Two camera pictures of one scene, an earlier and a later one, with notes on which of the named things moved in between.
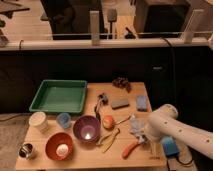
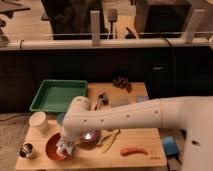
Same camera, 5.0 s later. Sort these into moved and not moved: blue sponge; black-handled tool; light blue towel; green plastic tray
Moved: light blue towel
Not moved: green plastic tray; blue sponge; black-handled tool
